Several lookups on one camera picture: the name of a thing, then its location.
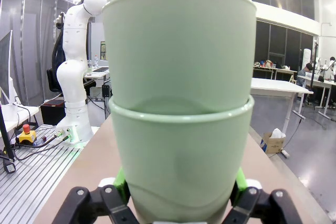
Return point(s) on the small black electronics box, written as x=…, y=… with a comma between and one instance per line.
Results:
x=106, y=91

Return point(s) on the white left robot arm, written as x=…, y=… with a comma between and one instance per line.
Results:
x=73, y=51

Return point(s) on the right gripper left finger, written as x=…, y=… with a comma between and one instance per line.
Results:
x=89, y=203

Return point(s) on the black stand pole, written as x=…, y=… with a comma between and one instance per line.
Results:
x=5, y=134

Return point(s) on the long white background table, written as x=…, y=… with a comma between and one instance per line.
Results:
x=320, y=82

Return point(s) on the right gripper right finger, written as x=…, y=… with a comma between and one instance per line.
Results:
x=267, y=205

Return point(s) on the seated person in dark top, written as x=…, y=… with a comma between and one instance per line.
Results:
x=304, y=73

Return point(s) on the black plug adapter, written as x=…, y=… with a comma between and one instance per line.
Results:
x=10, y=167

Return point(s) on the yellow emergency stop box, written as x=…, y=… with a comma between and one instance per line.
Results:
x=26, y=136

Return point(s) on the aluminium slotted mounting plate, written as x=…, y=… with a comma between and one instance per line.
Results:
x=26, y=182

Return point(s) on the clear water bottle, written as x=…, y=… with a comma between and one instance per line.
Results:
x=96, y=62

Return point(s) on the brown cardboard box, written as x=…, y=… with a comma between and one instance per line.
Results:
x=273, y=145

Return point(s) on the black box with red trim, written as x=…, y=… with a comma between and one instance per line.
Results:
x=52, y=113

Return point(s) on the light green plastic cup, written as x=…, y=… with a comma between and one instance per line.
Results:
x=178, y=51
x=181, y=155

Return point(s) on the monitor with white stand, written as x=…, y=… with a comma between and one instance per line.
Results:
x=5, y=64

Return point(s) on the white desk with keyboard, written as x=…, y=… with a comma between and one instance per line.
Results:
x=97, y=73

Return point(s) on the white table with slim legs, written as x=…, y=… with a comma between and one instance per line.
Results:
x=275, y=85

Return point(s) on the crumpled white paper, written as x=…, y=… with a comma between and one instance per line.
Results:
x=278, y=132

